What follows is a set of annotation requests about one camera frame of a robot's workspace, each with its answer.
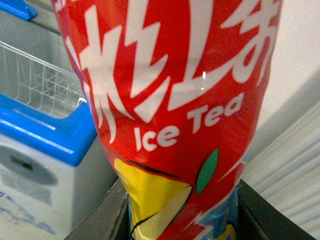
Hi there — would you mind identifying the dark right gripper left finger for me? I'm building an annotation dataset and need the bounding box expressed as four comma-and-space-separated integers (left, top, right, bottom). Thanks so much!
65, 179, 129, 240

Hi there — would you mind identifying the white wire freezer basket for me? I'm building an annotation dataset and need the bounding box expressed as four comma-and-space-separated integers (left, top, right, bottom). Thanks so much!
0, 42, 86, 119

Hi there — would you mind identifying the white chest freezer blue rim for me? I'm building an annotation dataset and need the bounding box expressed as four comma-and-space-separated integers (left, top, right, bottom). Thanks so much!
0, 11, 117, 240

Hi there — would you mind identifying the glass sliding lid blue handle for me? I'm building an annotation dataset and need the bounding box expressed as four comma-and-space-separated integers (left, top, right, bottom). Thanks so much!
0, 0, 61, 35

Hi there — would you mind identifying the red ice tea bottle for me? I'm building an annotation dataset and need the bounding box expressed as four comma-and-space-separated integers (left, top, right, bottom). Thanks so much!
52, 0, 282, 240

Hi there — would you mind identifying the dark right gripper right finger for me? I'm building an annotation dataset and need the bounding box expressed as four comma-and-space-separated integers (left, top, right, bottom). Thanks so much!
237, 180, 314, 240

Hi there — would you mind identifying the oval grey temperature control panel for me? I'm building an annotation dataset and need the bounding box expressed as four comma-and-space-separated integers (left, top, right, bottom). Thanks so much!
0, 145, 58, 186

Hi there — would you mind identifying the white instruction sticker Chinese text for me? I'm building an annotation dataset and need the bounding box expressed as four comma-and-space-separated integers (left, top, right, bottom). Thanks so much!
0, 172, 59, 240

